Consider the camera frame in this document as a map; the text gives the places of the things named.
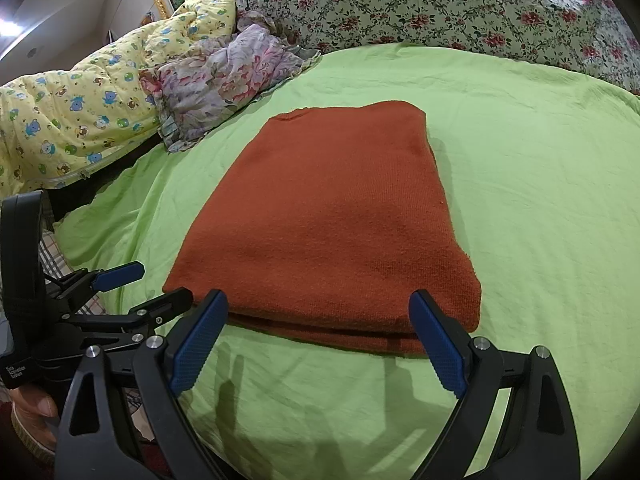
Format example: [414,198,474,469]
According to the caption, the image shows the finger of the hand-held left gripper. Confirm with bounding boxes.
[65,287,194,342]
[47,261,146,306]

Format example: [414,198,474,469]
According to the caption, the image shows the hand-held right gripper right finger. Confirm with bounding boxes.
[407,289,581,480]

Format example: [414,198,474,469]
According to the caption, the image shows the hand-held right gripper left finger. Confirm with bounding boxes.
[54,289,230,480]

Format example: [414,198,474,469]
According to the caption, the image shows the orange knit sweater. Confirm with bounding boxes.
[162,101,482,359]

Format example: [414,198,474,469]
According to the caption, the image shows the person's left forearm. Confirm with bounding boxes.
[0,400,57,480]

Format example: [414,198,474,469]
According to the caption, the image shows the person's left hand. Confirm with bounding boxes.
[11,389,60,423]

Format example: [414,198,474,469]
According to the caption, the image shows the plaid cloth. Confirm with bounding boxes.
[37,227,108,313]

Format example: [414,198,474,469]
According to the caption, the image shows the yellow cartoon print quilt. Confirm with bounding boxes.
[0,0,247,196]

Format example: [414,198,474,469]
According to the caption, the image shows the light green bed sheet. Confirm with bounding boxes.
[52,42,640,480]

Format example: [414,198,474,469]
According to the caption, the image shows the pink floral cloth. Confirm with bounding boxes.
[140,22,323,154]

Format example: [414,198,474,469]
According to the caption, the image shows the white red-flowered quilt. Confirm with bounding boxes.
[235,0,640,97]

